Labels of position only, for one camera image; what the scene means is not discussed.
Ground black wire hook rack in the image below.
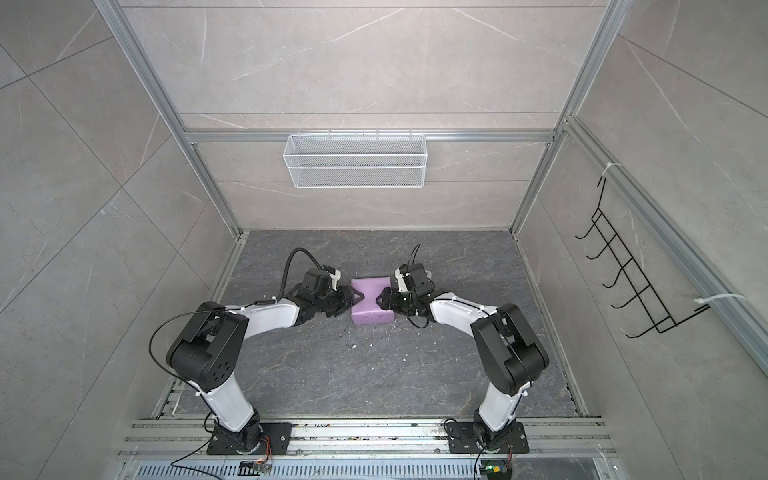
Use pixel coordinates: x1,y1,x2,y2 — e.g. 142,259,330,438
574,177,711,340

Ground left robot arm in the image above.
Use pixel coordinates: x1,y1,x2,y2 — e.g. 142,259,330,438
166,267,365,454

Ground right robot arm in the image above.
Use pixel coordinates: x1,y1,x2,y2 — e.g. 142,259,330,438
376,263,550,450

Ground aluminium rail base frame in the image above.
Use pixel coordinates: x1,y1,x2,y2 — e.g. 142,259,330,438
116,416,627,479

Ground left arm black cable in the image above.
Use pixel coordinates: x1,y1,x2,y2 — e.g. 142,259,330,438
278,247,325,301

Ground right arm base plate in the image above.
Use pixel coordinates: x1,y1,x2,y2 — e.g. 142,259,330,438
442,418,530,455

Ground green connector board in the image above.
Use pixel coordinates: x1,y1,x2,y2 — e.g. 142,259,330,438
478,460,513,480

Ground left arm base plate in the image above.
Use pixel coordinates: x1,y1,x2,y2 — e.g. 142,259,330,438
206,423,293,455

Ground pink wrapping paper sheet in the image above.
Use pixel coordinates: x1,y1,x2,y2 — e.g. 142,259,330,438
351,277,395,326

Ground white wire mesh basket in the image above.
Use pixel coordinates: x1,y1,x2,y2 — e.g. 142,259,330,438
283,133,428,189

